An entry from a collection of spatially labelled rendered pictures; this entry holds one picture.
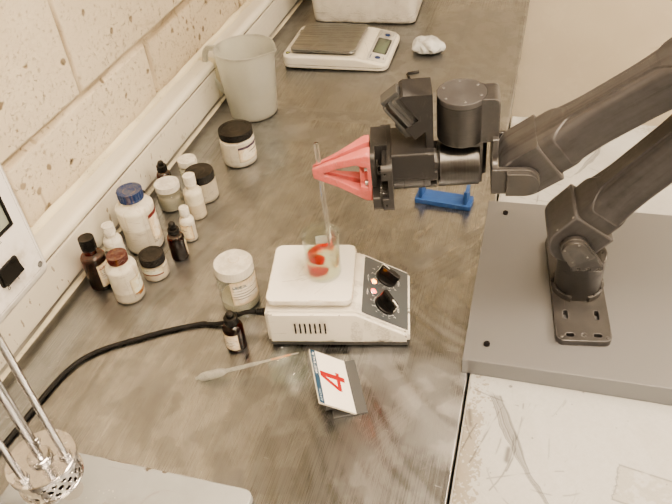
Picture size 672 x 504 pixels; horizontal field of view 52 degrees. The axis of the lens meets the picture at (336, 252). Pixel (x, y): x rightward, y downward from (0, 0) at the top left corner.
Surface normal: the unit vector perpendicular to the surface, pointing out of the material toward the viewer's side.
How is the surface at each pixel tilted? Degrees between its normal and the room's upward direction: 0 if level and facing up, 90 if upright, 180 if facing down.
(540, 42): 90
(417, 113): 90
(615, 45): 90
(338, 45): 1
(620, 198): 87
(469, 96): 5
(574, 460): 0
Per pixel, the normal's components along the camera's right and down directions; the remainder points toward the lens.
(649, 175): -0.18, 0.68
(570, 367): -0.11, -0.71
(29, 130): 0.96, 0.11
